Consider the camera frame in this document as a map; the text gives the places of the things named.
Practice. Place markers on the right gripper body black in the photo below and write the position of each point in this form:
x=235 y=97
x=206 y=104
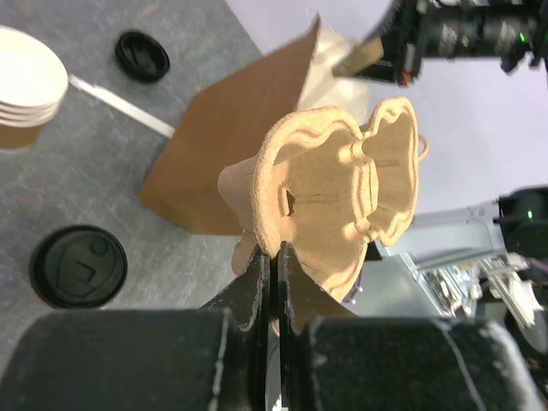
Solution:
x=398 y=33

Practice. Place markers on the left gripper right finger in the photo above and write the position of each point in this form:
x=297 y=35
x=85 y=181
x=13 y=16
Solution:
x=332 y=359

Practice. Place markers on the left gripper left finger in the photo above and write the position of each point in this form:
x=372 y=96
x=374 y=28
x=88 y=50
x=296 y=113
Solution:
x=210 y=358

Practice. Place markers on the black plastic cup lid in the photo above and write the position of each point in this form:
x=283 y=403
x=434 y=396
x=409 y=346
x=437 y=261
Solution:
x=78 y=266

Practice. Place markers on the cardboard cup carrier tray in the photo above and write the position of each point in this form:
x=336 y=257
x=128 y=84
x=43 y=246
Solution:
x=330 y=187

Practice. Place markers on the brown paper bag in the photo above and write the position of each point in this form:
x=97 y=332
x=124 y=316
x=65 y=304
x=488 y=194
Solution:
x=227 y=122

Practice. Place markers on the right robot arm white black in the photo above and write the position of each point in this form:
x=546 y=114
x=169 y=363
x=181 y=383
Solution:
x=500 y=29

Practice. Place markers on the white stir stick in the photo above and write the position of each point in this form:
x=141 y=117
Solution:
x=120 y=104

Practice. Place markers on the stack of paper cups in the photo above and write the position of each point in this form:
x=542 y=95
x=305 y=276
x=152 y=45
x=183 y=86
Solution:
x=34 y=82

